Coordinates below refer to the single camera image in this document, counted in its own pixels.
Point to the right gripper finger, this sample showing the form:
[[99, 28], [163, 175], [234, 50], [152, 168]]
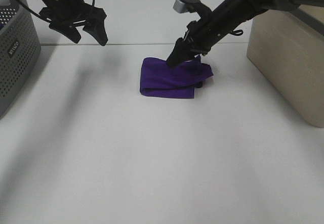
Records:
[[180, 53]]

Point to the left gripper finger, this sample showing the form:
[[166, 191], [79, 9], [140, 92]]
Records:
[[69, 32], [95, 26]]

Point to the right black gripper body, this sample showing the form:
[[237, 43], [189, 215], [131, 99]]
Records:
[[201, 35]]

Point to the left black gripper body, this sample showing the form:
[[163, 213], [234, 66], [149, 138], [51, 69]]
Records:
[[69, 14]]

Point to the purple towel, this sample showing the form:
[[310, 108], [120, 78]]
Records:
[[158, 80]]

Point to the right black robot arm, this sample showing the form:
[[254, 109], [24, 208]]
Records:
[[248, 9]]

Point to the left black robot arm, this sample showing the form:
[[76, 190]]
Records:
[[65, 16]]

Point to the grey perforated plastic basket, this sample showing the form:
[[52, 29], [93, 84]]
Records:
[[20, 50]]

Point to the beige plastic storage bin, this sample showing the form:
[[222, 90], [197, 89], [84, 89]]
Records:
[[287, 48]]

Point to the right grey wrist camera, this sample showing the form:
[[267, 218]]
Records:
[[191, 6]]

